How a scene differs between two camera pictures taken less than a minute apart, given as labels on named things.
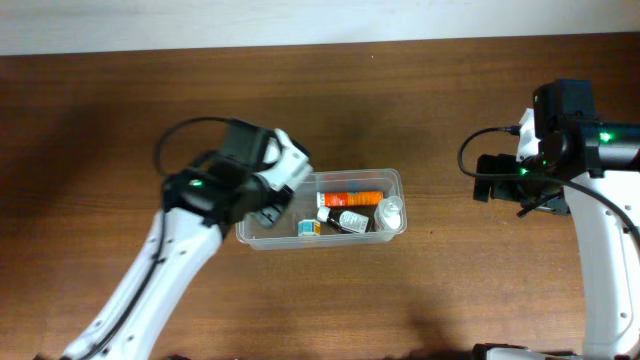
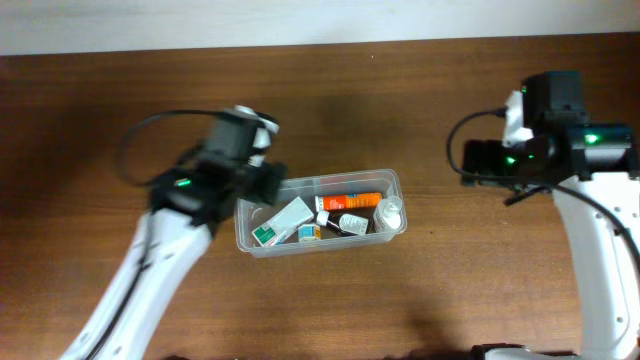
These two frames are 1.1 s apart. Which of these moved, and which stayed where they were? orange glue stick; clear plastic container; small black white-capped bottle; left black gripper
Moved: left black gripper
Stayed: small black white-capped bottle; orange glue stick; clear plastic container
